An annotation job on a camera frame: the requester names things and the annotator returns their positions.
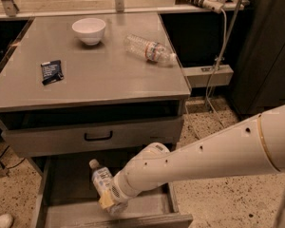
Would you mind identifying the black drawer handle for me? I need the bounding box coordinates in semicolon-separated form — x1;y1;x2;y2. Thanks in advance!
84;130;113;142

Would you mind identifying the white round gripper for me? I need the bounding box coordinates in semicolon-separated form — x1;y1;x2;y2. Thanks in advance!
99;171;140;209

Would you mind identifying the metal counter rail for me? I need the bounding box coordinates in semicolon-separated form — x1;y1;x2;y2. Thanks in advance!
0;0;251;20

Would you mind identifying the white sneaker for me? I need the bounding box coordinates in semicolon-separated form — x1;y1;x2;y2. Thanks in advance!
0;214;14;228

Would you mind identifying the dark blue snack packet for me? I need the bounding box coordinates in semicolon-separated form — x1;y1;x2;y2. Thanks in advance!
41;60;64;86

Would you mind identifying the clear crushed water bottle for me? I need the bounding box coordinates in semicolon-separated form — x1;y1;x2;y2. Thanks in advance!
123;34;177;67

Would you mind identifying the blue label plastic bottle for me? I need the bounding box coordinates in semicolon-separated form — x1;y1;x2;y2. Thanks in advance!
88;158;129;217

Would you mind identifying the open grey middle drawer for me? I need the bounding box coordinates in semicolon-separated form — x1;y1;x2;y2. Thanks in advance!
30;147;193;228

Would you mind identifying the grey drawer cabinet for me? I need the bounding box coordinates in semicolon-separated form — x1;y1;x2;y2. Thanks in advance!
0;12;194;228

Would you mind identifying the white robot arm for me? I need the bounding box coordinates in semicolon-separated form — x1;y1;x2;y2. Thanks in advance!
100;105;285;228

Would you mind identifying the black floor cable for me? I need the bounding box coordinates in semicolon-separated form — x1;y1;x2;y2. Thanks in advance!
0;144;27;176

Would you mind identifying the grey cable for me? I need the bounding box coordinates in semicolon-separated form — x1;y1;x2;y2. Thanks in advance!
183;8;241;141

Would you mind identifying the white ceramic bowl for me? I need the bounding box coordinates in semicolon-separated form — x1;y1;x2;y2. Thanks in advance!
72;18;106;46

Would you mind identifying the grey upper drawer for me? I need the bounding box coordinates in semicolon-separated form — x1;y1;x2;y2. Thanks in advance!
2;117;184;158

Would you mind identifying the grey metal bracket box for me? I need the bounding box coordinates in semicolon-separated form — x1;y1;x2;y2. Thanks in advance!
183;65;234;88

